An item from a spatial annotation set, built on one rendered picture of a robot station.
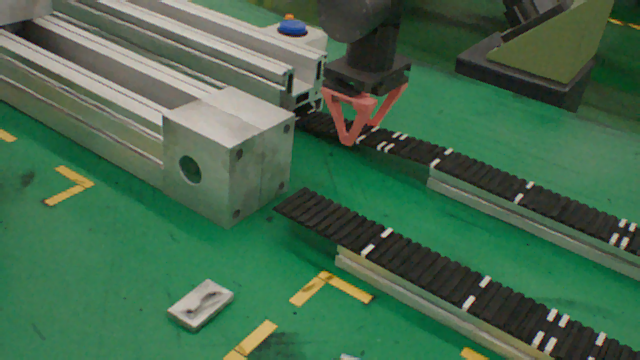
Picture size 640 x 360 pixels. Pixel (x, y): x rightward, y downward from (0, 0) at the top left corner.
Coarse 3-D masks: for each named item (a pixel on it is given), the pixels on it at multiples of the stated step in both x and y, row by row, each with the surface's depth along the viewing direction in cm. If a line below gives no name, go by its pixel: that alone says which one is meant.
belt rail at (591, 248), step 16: (432, 176) 73; (448, 176) 71; (448, 192) 72; (464, 192) 71; (480, 192) 69; (480, 208) 70; (496, 208) 69; (512, 208) 68; (528, 224) 67; (544, 224) 67; (560, 224) 65; (560, 240) 66; (576, 240) 66; (592, 240) 64; (592, 256) 64; (608, 256) 64; (624, 256) 62; (624, 272) 63
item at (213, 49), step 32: (64, 0) 95; (96, 0) 91; (128, 0) 98; (160, 0) 94; (96, 32) 94; (128, 32) 89; (160, 32) 85; (192, 32) 83; (224, 32) 88; (256, 32) 86; (192, 64) 84; (224, 64) 82; (256, 64) 77; (288, 64) 84; (320, 64) 82; (256, 96) 81; (288, 96) 79; (320, 96) 85
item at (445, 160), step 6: (450, 150) 74; (438, 156) 73; (444, 156) 73; (450, 156) 73; (456, 156) 73; (432, 162) 71; (438, 162) 72; (444, 162) 72; (450, 162) 72; (432, 168) 71; (438, 168) 71; (444, 168) 71
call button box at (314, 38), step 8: (272, 32) 94; (280, 32) 94; (304, 32) 94; (312, 32) 96; (320, 32) 96; (296, 40) 92; (304, 40) 92; (312, 40) 93; (320, 40) 95; (320, 48) 96
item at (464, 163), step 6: (462, 156) 73; (468, 156) 73; (456, 162) 72; (462, 162) 72; (468, 162) 72; (474, 162) 72; (450, 168) 70; (456, 168) 71; (462, 168) 71; (468, 168) 71; (450, 174) 70; (456, 174) 70; (462, 174) 70
